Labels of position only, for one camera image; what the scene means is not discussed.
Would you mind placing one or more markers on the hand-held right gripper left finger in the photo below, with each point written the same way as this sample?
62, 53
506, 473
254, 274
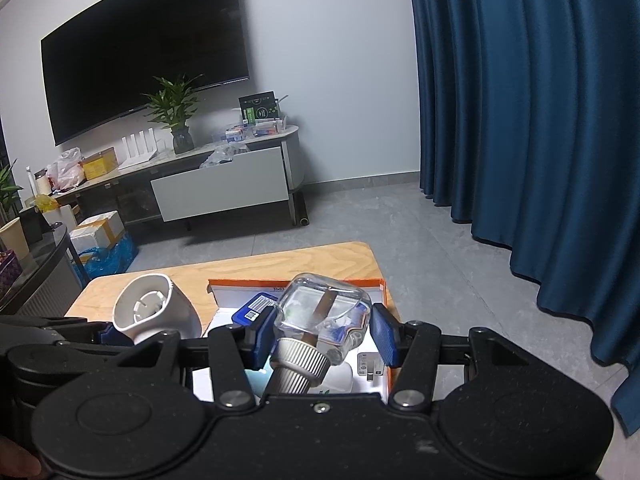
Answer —
260, 342

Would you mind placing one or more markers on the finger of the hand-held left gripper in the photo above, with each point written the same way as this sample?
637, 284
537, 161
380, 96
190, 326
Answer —
116, 336

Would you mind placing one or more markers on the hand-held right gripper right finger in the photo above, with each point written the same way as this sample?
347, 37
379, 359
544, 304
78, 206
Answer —
384, 336

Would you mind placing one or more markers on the blue rectangular tin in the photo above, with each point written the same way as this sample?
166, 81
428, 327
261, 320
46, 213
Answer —
250, 311

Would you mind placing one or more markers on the pale blue cylindrical container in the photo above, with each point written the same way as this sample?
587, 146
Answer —
260, 380

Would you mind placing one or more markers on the orange and white cardboard box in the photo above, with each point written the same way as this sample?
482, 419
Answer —
225, 305

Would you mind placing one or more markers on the clear glass bottle silver cap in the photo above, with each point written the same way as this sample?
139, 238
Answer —
320, 310

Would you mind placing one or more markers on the person's left hand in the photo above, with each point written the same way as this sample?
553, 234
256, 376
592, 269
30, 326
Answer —
17, 460

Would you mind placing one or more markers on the blue plastic bag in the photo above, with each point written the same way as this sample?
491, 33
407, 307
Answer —
110, 260

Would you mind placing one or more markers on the dark round table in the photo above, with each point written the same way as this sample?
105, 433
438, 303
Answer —
45, 280

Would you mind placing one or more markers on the white and yellow cardboard box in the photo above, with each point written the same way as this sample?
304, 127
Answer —
97, 232

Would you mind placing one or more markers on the beige cup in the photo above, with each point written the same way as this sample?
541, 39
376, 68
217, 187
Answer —
14, 240

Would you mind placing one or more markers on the grey television cabinet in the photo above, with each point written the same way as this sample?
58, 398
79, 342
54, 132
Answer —
130, 205

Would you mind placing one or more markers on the yellow plastic bag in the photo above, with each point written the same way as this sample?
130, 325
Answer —
46, 203

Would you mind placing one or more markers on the leafy plant in metal pot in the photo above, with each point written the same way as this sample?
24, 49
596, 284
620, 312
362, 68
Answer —
7, 195

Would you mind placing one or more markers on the white cylinder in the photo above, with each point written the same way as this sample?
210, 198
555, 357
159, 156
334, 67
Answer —
42, 185

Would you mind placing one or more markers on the red and white plastic bag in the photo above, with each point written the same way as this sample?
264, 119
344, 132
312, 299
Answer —
65, 172

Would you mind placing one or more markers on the white router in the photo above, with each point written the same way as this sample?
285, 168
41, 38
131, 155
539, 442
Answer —
140, 152

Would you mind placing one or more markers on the clear plastic bag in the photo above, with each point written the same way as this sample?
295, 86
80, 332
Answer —
220, 156

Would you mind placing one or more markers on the potted plant in dark vase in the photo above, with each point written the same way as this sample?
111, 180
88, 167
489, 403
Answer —
182, 141

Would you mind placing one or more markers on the pile of small packets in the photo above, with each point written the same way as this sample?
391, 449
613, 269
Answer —
250, 132

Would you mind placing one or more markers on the black and green box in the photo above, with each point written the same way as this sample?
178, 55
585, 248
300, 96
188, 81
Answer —
257, 107

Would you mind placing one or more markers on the dark blue curtain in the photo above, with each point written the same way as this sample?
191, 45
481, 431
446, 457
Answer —
525, 110

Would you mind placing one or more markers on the large black television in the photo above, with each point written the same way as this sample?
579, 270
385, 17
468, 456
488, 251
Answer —
140, 50

